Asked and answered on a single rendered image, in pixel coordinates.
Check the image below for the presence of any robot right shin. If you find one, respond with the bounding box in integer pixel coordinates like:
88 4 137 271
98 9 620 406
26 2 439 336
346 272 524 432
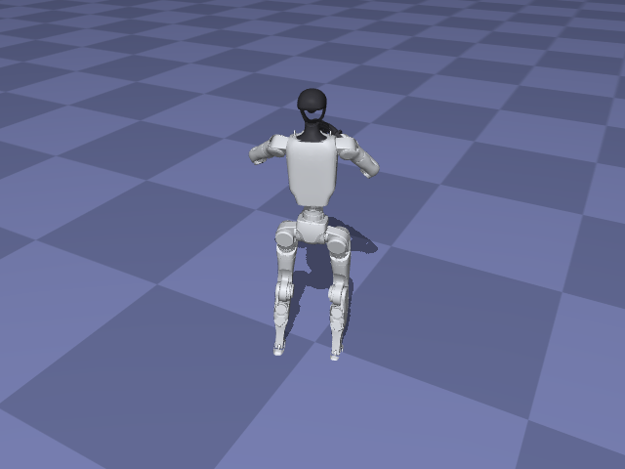
330 286 349 356

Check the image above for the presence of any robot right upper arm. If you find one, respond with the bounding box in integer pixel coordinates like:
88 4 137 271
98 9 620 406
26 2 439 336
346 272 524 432
335 137 380 179

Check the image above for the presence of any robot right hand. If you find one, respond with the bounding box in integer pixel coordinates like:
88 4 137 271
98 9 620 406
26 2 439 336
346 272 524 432
311 118 343 138

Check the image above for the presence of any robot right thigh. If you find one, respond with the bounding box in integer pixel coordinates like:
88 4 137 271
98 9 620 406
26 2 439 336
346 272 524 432
325 226 352 305

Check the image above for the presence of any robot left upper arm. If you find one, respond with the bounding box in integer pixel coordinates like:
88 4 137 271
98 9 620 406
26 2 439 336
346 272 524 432
249 135 289 165

